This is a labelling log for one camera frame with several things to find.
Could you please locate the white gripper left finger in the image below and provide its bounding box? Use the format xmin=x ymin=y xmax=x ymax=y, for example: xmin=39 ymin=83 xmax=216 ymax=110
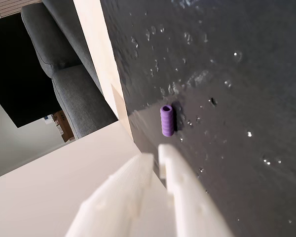
xmin=65 ymin=153 xmax=175 ymax=237

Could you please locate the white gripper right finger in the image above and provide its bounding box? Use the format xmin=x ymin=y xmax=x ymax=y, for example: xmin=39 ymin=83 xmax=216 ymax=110
xmin=157 ymin=144 xmax=234 ymax=237

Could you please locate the purple ribbed pen grip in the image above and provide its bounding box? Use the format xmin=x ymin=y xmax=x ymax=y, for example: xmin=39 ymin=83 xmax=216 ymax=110
xmin=160 ymin=105 xmax=175 ymax=137

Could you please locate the brown cardboard box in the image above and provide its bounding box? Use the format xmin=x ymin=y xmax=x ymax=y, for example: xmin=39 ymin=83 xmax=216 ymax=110
xmin=52 ymin=110 xmax=75 ymax=143

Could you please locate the dark grey table mat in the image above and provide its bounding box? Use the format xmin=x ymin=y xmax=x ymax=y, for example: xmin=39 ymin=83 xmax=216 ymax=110
xmin=100 ymin=0 xmax=296 ymax=237

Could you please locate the grey fabric sofa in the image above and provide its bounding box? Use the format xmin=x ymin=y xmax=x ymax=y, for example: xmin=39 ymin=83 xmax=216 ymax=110
xmin=21 ymin=0 xmax=119 ymax=139

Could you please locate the light wooden board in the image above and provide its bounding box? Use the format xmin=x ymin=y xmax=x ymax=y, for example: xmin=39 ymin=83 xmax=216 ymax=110
xmin=73 ymin=0 xmax=134 ymax=140

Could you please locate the black flat panel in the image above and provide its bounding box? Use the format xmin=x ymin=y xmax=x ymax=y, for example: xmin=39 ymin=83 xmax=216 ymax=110
xmin=0 ymin=12 xmax=63 ymax=128

